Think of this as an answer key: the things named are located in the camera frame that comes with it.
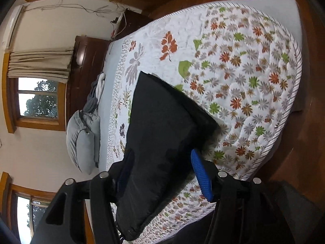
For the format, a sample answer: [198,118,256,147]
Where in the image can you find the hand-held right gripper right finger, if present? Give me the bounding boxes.
[190,149,296,244]

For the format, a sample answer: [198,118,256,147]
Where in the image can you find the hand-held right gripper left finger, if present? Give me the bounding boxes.
[30,149,135,244]

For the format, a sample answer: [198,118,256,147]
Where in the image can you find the black puffer jacket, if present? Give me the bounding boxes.
[115,71,221,242]

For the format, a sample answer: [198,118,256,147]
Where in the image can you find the grey pillow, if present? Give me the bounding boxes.
[75,130,96,175]
[66,110,101,168]

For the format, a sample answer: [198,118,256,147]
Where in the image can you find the grey crumpled clothes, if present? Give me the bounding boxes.
[84,80,102,113]

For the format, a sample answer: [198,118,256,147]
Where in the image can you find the white crumpled cloth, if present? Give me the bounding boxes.
[95,73,106,98]

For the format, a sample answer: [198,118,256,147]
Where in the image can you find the wooden framed window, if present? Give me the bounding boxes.
[2,53,68,134]
[0,172,95,244]

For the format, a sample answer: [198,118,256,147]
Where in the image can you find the floral quilted bedspread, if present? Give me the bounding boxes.
[105,1,302,242]

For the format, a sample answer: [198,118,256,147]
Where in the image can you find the dark wooden headboard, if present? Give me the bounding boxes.
[65,35,113,131]

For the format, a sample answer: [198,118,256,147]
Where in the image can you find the beige curtain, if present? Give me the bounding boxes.
[7,49,74,84]

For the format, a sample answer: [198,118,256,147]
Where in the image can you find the dark wooden nightstand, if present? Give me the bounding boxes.
[114,8,153,40]

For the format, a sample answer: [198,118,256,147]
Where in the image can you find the white air conditioner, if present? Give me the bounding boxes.
[0,4,25,53]

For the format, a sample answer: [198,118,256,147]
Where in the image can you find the loose wall cables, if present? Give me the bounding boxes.
[24,0,113,16]

